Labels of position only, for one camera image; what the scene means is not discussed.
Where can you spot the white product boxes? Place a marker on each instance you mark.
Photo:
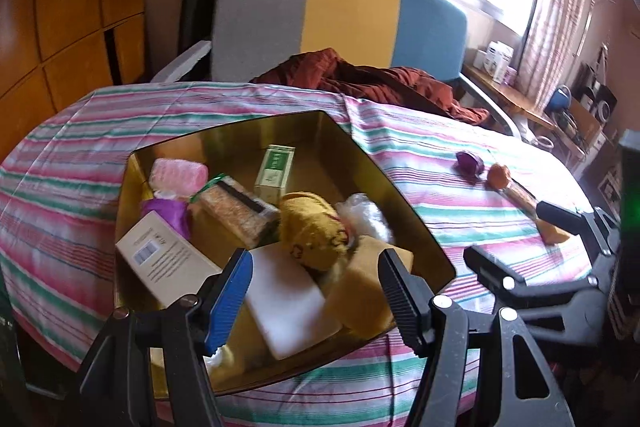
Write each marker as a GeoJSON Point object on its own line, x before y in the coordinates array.
{"type": "Point", "coordinates": [495, 59]}

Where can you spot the rust brown blanket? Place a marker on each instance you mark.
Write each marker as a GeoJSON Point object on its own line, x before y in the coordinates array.
{"type": "Point", "coordinates": [370, 82]}

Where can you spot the black audio device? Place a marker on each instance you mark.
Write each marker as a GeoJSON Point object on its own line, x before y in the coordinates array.
{"type": "Point", "coordinates": [600, 102]}

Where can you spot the dark purple pouch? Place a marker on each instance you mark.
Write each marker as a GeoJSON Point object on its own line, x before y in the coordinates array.
{"type": "Point", "coordinates": [470, 163]}

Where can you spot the gold metal tin box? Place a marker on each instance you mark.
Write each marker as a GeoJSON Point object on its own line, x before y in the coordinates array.
{"type": "Point", "coordinates": [320, 142]}

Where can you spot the striped pink green blanket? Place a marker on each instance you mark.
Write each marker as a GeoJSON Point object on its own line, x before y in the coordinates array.
{"type": "Point", "coordinates": [450, 217]}

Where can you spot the grain packet with black strip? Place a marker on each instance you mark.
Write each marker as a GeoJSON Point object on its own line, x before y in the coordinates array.
{"type": "Point", "coordinates": [240, 209]}

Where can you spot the blue mug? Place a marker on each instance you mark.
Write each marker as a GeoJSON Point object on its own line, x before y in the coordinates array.
{"type": "Point", "coordinates": [559, 99]}

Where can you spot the pink striped curtain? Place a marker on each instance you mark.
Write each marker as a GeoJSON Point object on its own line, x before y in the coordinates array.
{"type": "Point", "coordinates": [555, 7]}

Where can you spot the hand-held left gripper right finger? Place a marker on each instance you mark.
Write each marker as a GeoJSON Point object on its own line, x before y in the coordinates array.
{"type": "Point", "coordinates": [402, 302]}

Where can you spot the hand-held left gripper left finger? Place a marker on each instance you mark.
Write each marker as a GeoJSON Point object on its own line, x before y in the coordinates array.
{"type": "Point", "coordinates": [227, 302]}

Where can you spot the beige cardboard box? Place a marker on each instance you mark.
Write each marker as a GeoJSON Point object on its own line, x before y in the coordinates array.
{"type": "Point", "coordinates": [160, 259]}

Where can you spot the wooden wardrobe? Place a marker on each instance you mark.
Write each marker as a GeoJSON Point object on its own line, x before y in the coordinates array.
{"type": "Point", "coordinates": [65, 7]}

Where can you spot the light purple cloth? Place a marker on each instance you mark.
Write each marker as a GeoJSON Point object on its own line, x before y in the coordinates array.
{"type": "Point", "coordinates": [167, 213]}

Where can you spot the wooden side desk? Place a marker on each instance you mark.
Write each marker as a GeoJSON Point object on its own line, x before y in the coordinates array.
{"type": "Point", "coordinates": [515, 97]}

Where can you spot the clear plastic bag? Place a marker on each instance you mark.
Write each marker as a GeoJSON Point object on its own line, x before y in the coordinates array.
{"type": "Point", "coordinates": [365, 217]}

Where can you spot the white plastic armrest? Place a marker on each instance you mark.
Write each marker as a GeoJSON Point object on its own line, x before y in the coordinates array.
{"type": "Point", "coordinates": [182, 64]}

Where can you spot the orange headed wooden stick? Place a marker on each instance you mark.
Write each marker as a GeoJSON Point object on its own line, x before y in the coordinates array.
{"type": "Point", "coordinates": [515, 192]}

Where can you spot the grey yellow blue headboard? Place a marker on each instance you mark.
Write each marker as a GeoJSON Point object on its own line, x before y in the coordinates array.
{"type": "Point", "coordinates": [310, 17]}

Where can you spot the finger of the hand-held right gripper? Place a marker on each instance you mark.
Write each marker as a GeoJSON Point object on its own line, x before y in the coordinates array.
{"type": "Point", "coordinates": [492, 264]}
{"type": "Point", "coordinates": [555, 212]}

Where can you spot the grey bed frame rail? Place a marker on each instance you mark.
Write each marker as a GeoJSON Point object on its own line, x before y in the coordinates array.
{"type": "Point", "coordinates": [490, 102]}

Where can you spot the green and white box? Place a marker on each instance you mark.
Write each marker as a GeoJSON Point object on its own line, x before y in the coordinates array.
{"type": "Point", "coordinates": [274, 172]}

